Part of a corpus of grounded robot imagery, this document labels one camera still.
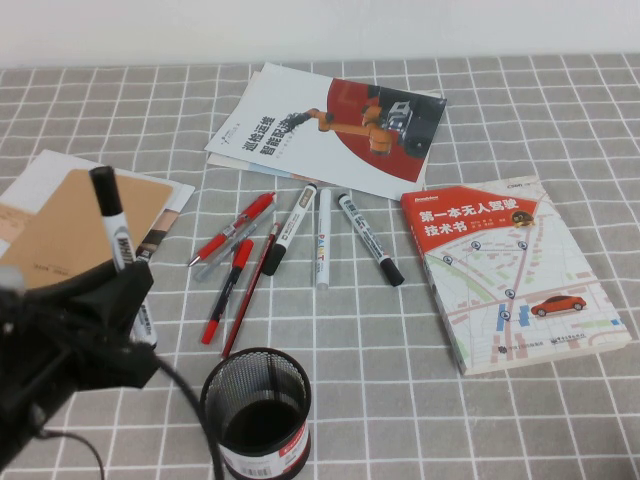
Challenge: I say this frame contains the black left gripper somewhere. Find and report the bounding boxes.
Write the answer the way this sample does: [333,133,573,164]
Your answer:
[22,258,156,396]

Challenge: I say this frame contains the white board marker black cap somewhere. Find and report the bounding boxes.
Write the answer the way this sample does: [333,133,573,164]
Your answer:
[88,165,160,350]

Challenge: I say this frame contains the black pen with red cap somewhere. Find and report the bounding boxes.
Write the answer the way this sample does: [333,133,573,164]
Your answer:
[200,238,256,346]

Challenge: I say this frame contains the clear grey pen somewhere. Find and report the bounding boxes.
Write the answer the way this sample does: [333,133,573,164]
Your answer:
[193,207,277,284]

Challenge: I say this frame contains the red gel pen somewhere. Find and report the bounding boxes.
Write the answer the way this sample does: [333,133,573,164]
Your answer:
[187,191,279,268]

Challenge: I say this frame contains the black mesh pen holder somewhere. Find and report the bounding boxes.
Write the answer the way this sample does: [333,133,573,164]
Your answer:
[199,347,314,480]

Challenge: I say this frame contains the tan kraft notebook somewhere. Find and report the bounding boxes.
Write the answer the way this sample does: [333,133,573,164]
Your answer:
[0,168,175,291]

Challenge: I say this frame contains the red pencil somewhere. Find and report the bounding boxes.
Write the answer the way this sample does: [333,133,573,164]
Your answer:
[220,221,282,361]

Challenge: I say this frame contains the pale leaflet under robot brochure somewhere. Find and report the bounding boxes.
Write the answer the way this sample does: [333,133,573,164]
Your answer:
[206,69,444,189]

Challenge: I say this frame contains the white marker with brown end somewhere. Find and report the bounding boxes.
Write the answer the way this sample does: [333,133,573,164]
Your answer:
[260,182,319,278]

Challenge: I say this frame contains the white paint marker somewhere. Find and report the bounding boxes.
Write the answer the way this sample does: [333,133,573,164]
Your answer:
[313,187,333,293]

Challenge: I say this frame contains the white marker with grey print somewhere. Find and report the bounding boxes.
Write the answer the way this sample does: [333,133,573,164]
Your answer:
[335,192,406,289]

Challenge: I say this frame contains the grey checked tablecloth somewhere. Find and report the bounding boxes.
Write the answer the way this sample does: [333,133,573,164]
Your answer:
[0,52,640,480]

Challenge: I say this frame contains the autonomous driving book red white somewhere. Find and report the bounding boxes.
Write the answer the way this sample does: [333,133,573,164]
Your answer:
[399,174,640,379]

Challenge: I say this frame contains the black wrist camera block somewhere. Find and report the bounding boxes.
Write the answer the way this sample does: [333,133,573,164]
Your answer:
[92,342,162,392]

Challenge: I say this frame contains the thick black cable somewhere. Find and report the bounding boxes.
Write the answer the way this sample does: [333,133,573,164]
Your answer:
[144,349,224,480]

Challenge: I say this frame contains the thin black cable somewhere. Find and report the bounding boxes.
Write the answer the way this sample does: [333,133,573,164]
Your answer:
[29,427,114,480]

